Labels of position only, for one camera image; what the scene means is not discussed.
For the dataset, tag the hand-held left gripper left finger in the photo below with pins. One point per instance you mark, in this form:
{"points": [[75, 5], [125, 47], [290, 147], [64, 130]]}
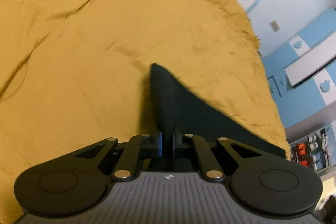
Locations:
{"points": [[159, 145]]}

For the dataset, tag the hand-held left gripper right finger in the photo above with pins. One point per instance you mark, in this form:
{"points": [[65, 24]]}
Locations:
{"points": [[174, 145]]}

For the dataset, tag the black pants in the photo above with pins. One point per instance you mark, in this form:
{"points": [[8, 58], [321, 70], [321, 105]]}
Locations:
{"points": [[181, 113]]}

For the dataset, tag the blue nightstand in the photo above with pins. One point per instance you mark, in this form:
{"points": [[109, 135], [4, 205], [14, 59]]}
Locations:
{"points": [[274, 86]]}

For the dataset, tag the yellow quilt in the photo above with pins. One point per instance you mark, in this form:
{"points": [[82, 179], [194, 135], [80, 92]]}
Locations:
{"points": [[92, 43]]}

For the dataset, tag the storage rack with bottles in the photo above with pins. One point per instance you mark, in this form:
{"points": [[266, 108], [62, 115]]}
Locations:
{"points": [[309, 151]]}

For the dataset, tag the blue wardrobe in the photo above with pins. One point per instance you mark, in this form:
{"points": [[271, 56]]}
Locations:
{"points": [[307, 69]]}

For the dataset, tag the wall socket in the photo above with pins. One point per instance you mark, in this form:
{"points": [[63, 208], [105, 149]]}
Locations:
{"points": [[274, 26]]}

